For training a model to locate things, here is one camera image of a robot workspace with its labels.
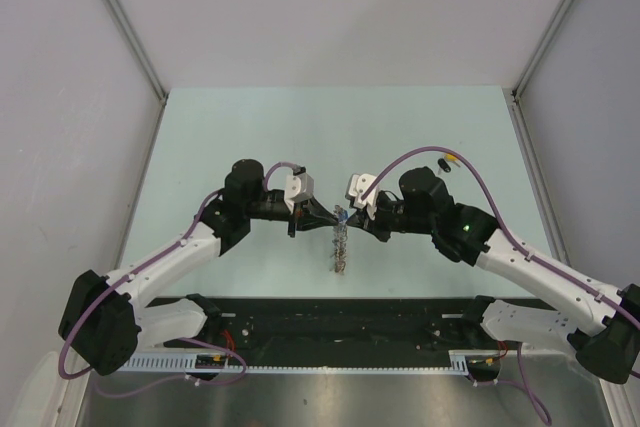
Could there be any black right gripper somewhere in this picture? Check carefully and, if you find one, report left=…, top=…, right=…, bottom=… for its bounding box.
left=347, top=195, right=435, bottom=243

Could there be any metal disc keyring organizer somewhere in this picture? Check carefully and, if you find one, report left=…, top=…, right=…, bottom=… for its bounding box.
left=332, top=205, right=349, bottom=274

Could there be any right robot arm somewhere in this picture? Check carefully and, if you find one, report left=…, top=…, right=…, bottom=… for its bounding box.
left=346, top=167, right=639, bottom=384

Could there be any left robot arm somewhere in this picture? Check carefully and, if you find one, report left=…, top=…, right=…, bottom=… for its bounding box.
left=58, top=159, right=339, bottom=380

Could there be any black solid tag key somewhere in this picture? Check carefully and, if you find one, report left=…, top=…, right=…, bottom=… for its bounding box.
left=437, top=157, right=451, bottom=174

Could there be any yellow tag key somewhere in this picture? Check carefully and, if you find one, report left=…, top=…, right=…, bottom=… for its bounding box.
left=443, top=153, right=461, bottom=168

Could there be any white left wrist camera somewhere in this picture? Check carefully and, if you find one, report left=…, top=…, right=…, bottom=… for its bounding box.
left=284, top=167, right=314, bottom=212

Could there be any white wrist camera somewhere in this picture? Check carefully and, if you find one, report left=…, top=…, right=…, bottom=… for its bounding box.
left=345, top=174, right=379, bottom=220
left=284, top=167, right=314, bottom=212

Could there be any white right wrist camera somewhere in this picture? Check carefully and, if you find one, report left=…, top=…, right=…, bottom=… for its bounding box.
left=345, top=174, right=379, bottom=220

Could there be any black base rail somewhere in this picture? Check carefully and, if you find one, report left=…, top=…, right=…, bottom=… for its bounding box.
left=134, top=294, right=501, bottom=366

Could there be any white slotted cable duct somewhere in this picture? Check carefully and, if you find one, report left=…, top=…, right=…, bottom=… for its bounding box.
left=117, top=351, right=503, bottom=376

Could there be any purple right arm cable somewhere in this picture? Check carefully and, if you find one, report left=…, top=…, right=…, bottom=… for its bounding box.
left=359, top=146, right=626, bottom=421

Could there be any aluminium frame post left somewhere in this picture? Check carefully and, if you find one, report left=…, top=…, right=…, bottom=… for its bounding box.
left=102, top=0, right=168, bottom=105

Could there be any aluminium frame post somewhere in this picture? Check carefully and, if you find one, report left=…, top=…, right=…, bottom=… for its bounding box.
left=102, top=0, right=168, bottom=105
left=510, top=0, right=578, bottom=101

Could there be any aluminium frame post right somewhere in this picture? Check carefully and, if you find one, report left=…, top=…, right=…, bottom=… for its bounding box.
left=510, top=0, right=578, bottom=101

